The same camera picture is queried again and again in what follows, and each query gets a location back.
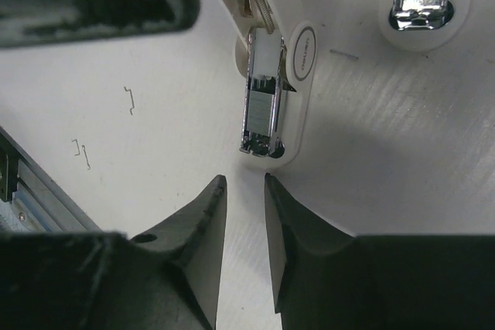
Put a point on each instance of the loose bent staple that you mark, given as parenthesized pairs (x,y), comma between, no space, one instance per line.
(132,100)
(82,151)

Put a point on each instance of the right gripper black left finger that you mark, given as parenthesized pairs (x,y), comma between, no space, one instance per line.
(167,277)

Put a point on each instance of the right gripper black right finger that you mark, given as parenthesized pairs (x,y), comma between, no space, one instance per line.
(324,278)

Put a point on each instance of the pink white mini stapler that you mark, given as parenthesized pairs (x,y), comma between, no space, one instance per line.
(421,25)

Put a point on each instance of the straight loose staple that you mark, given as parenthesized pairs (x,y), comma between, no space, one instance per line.
(344,54)

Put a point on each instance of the aluminium front rail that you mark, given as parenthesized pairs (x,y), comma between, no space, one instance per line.
(31,201)

